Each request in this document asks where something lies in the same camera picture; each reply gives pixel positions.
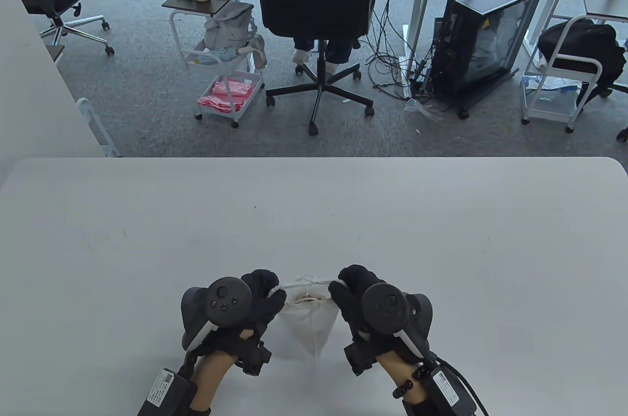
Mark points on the person's left hand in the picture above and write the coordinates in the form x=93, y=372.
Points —
x=265, y=305

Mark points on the black bag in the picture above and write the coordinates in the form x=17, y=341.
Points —
x=574, y=43

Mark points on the black computer tower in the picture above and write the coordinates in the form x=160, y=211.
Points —
x=471, y=33

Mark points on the person's right hand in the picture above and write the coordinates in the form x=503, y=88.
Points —
x=348, y=298

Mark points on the pink folded cloth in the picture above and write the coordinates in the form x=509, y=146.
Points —
x=225, y=94

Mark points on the white rolling cart dark top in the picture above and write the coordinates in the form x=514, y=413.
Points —
x=216, y=4

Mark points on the person's left forearm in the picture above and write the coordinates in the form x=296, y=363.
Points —
x=213, y=376

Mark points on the light blue packet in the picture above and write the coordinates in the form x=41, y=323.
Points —
x=216, y=57

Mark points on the black tracking controller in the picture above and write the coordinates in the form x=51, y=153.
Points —
x=228, y=300
x=385, y=308

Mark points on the black labelled sensor box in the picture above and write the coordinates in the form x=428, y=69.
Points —
x=449, y=389
x=164, y=391

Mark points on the white metal rack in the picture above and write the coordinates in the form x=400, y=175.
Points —
x=98, y=129

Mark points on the clear plastic wrap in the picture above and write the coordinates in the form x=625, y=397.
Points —
x=422, y=109

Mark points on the person's right forearm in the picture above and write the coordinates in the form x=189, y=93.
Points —
x=397, y=372

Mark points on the grey backpack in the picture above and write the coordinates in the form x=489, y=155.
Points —
x=228, y=26

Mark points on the white partition panel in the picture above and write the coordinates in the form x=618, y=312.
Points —
x=29, y=92

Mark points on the pile of wooden number blocks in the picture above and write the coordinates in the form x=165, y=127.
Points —
x=309, y=297

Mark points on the white metal cart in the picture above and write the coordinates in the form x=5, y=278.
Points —
x=547, y=116

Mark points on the clear plastic bags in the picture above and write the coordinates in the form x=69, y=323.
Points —
x=554, y=92

